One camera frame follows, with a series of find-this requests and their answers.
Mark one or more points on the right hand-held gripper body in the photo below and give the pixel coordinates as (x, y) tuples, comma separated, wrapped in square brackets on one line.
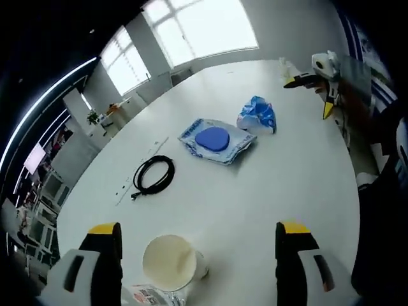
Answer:
[(326, 65)]

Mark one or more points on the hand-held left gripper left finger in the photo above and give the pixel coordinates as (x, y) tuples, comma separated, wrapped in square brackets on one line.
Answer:
[(105, 271)]

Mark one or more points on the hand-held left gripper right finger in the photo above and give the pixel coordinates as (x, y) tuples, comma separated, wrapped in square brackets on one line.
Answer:
[(293, 271)]

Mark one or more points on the clear water bottle item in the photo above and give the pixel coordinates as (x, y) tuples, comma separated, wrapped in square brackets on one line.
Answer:
[(150, 294)]

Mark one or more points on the blue plastic bag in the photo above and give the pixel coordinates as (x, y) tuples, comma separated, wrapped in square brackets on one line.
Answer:
[(258, 113)]

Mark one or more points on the white paper cup item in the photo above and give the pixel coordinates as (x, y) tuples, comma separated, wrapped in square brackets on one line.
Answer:
[(169, 261)]

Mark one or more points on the wet wipes pack item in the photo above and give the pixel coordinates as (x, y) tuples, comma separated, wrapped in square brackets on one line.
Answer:
[(212, 140)]

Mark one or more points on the translucent plastic object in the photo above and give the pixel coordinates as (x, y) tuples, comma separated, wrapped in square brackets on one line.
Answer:
[(287, 70)]

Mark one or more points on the white chest device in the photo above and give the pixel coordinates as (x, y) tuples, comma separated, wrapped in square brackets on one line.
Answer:
[(402, 140)]

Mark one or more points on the white table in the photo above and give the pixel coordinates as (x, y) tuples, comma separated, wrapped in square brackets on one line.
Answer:
[(239, 197)]

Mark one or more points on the large bright window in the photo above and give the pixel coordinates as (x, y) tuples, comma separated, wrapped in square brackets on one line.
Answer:
[(207, 28)]

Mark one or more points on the bright display screen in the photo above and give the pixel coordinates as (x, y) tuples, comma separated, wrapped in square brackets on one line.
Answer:
[(34, 158)]

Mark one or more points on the white cabinet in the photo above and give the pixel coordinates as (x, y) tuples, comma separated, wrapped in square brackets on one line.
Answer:
[(108, 124)]

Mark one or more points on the potted green plant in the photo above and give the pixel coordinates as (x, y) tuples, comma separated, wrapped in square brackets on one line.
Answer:
[(92, 118)]

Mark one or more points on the orange object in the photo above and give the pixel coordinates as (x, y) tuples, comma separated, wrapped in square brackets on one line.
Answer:
[(114, 109)]

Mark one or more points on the window with blinds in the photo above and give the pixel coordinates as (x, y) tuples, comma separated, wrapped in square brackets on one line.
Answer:
[(127, 63)]

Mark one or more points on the curved ceiling light strip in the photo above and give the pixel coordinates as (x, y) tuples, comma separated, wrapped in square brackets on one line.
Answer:
[(48, 91)]

